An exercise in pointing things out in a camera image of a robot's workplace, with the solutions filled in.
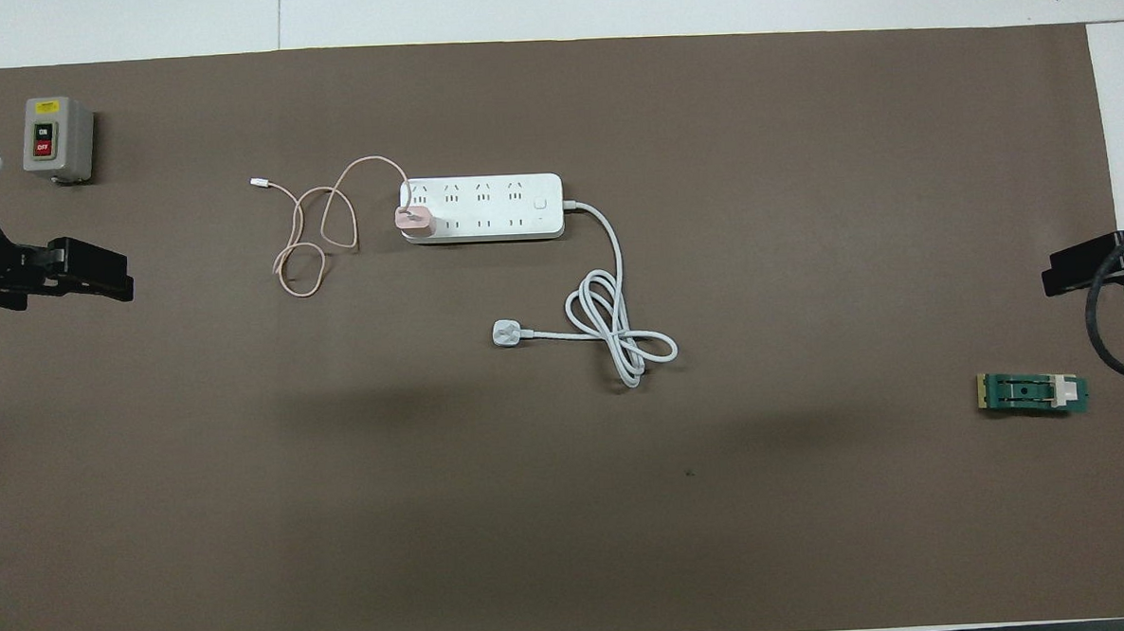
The green knife switch board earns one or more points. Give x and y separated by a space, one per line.
1025 393

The grey on-off switch box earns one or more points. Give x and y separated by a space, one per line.
66 138

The brown table mat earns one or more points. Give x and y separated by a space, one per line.
533 525

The white power strip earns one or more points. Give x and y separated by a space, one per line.
481 210

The pink charger adapter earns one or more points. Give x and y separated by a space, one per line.
416 220

